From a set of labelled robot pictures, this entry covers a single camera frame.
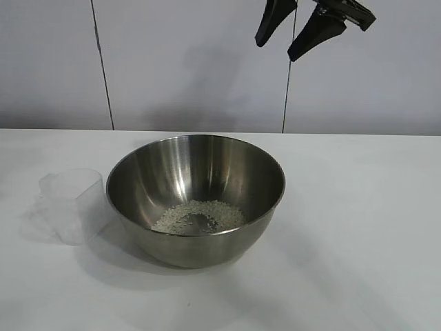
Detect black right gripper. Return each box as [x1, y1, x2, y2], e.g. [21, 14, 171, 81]
[254, 0, 376, 63]

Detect stainless steel mixing bowl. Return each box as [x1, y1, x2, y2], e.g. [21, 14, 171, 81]
[105, 134, 287, 269]

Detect white rice grains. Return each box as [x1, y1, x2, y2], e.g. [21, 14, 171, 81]
[151, 199, 247, 234]

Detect clear plastic measuring cup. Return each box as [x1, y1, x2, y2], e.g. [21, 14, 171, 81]
[37, 168, 106, 248]

